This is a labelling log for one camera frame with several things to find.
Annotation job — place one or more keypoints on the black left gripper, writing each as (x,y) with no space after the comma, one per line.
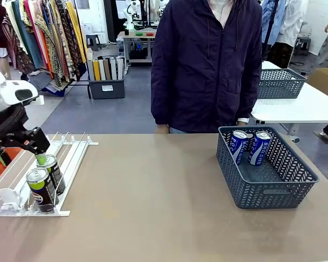
(32,140)

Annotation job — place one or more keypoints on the black yellow-green drink can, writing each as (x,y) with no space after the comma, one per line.
(42,193)
(57,174)

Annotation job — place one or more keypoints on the blue white drink can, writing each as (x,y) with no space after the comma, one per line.
(258,150)
(238,148)

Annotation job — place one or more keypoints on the grey plastic lattice basket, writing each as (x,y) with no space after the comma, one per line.
(262,191)
(281,83)

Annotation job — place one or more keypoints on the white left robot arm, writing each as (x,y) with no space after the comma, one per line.
(2,90)

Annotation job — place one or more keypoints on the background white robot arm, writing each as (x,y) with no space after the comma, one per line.
(130,16)

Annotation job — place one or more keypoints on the person's right hand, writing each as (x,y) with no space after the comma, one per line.
(163,129)

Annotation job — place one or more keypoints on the person's left hand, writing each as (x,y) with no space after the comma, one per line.
(242,124)

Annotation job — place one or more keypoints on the orange cloth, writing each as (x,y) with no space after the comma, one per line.
(0,169)

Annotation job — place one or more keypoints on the dark grey storage bin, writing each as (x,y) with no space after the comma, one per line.
(106,88)

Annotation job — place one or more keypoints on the yellow board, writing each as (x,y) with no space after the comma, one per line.
(96,70)

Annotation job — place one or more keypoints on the white board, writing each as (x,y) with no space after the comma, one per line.
(120,68)
(102,70)

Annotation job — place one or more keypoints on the clothes rack with colourful garments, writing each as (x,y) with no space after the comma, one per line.
(52,41)

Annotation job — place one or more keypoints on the brown board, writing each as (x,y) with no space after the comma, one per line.
(106,70)

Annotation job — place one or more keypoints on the light grey board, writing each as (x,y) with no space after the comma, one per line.
(113,69)

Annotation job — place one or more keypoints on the grey plastic step stool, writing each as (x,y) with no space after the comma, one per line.
(93,42)

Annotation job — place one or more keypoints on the background work table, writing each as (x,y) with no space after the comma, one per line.
(136,41)

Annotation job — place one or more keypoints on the person in dark navy jacket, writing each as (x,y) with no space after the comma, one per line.
(205,68)

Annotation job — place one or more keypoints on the black stand pole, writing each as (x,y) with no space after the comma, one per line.
(270,27)

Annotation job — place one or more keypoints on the white side table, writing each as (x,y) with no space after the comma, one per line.
(303,106)

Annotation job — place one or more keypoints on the cardboard box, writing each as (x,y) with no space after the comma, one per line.
(325,77)

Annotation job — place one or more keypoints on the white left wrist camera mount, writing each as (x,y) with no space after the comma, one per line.
(37,99)

